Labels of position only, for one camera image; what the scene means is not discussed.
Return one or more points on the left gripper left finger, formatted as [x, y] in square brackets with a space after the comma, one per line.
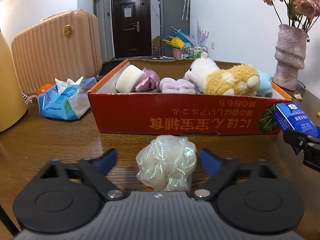
[93, 174]

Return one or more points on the white mesh bath pouf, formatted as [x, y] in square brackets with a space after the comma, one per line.
[167, 163]

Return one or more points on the blue tissue packet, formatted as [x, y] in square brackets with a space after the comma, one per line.
[66, 100]

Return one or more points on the black glasses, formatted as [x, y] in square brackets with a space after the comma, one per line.
[300, 86]

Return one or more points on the grey refrigerator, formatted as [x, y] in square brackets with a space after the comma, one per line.
[171, 12]

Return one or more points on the black chair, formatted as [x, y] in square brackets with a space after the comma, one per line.
[108, 66]

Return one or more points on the blue yellow bag pile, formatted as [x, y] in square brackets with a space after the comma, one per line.
[178, 39]

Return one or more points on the fallen pink petal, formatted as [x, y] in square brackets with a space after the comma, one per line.
[298, 97]

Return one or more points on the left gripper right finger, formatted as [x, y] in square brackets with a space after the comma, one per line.
[222, 175]

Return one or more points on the pink ribbed suitcase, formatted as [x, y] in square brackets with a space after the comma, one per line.
[62, 46]

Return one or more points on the purple feather decoration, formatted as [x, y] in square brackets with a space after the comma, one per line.
[202, 36]

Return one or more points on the blue pocket tissue pack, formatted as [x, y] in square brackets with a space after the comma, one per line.
[292, 116]

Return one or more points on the light blue plush toy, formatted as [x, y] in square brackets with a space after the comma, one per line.
[265, 88]

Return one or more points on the white round sponge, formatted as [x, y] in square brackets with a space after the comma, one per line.
[129, 78]

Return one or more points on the metal wire cart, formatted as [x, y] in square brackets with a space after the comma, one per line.
[191, 51]

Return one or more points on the small cardboard box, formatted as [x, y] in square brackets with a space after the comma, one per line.
[156, 47]

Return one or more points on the pink textured vase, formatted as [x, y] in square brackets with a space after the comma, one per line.
[290, 56]

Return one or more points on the lilac towel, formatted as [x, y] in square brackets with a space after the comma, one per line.
[181, 86]

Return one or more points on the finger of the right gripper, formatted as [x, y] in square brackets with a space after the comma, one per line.
[300, 141]

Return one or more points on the pink satin pouch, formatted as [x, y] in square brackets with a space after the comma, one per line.
[150, 82]

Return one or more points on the dried pink roses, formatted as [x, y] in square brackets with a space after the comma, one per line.
[302, 14]

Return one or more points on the orange fruit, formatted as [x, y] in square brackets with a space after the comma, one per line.
[43, 88]

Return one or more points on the yellow thermos jug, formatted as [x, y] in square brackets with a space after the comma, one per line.
[12, 104]

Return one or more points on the red orange cardboard box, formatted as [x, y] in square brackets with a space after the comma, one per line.
[178, 114]

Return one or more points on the yellow white sheep plush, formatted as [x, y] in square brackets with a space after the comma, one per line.
[242, 79]

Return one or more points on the lavender drawstring bag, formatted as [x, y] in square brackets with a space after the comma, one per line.
[196, 86]

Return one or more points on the dark brown door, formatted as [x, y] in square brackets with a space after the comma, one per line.
[131, 24]

